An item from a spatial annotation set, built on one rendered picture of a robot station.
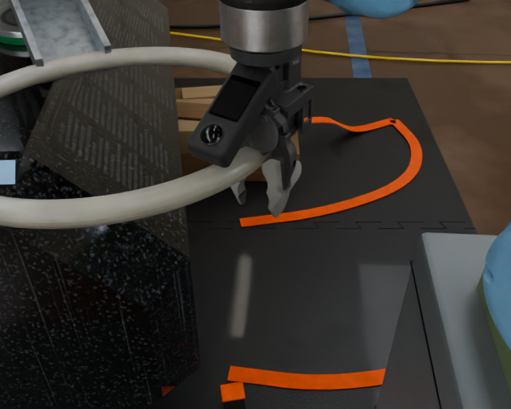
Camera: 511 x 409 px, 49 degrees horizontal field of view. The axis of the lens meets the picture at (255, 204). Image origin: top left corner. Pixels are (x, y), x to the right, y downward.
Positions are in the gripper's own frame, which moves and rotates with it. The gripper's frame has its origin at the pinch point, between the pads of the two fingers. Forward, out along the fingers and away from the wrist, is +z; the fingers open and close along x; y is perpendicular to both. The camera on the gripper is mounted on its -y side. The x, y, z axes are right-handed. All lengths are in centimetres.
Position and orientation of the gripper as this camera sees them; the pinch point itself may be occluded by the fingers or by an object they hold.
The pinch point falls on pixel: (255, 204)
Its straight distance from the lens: 69.1
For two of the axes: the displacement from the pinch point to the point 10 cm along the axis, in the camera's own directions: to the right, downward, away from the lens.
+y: 5.4, -5.1, 6.6
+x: -8.4, -3.2, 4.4
